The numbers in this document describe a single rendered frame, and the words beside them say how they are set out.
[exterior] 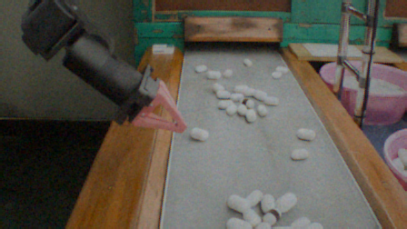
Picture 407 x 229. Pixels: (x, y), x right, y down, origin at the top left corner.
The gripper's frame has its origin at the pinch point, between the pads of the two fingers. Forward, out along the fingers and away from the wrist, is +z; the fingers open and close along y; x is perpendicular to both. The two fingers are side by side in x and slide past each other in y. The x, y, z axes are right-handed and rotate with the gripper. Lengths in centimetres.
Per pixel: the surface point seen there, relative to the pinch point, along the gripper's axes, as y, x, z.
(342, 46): 30.2, -25.1, 24.0
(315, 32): 71, -23, 33
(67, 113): 158, 101, -11
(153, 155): 1.8, 7.7, 0.4
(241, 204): -10.8, -0.5, 10.5
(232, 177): -1.4, 1.4, 11.4
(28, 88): 159, 104, -38
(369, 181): -7.4, -13.5, 25.3
